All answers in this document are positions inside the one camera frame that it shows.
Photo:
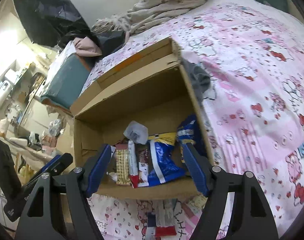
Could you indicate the teal side cushion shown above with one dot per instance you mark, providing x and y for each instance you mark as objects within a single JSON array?
[{"x": 67, "y": 83}]

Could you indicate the pink cartoon bed sheet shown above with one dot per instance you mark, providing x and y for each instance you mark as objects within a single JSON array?
[{"x": 254, "y": 108}]

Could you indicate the black plastic bag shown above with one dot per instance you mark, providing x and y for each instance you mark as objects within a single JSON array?
[{"x": 56, "y": 22}]

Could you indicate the grey sock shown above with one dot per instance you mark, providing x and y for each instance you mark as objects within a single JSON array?
[{"x": 199, "y": 78}]

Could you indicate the white plastic bag on floor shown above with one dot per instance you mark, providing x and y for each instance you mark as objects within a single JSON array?
[{"x": 55, "y": 127}]

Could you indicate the blue yellow snack bag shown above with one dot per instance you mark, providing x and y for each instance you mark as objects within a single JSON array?
[
  {"x": 164, "y": 169},
  {"x": 189, "y": 132}
]

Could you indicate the red white snack bar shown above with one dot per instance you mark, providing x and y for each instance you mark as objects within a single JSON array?
[{"x": 132, "y": 164}]

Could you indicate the pink garment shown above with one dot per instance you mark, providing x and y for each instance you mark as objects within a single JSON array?
[{"x": 85, "y": 47}]

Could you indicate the brown chocolate bar wrapper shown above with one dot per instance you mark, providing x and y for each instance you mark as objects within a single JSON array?
[{"x": 143, "y": 165}]

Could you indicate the brown cardboard box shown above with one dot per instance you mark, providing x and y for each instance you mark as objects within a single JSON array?
[{"x": 151, "y": 87}]

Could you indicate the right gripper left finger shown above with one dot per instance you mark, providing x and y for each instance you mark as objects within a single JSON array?
[{"x": 42, "y": 216}]

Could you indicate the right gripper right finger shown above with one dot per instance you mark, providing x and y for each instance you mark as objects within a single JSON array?
[{"x": 251, "y": 216}]

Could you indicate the white blue snack packet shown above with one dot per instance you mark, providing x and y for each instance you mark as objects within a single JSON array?
[{"x": 160, "y": 223}]

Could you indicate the pompompurin yellow snack packet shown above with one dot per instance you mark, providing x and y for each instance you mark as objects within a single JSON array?
[{"x": 195, "y": 204}]

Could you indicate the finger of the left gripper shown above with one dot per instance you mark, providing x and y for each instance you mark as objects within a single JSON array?
[{"x": 51, "y": 162}]

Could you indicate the yellow checkered wafer packet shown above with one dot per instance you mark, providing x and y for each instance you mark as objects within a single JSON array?
[{"x": 121, "y": 153}]

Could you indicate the crumpled beige blanket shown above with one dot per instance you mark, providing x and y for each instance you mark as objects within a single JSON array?
[{"x": 145, "y": 14}]

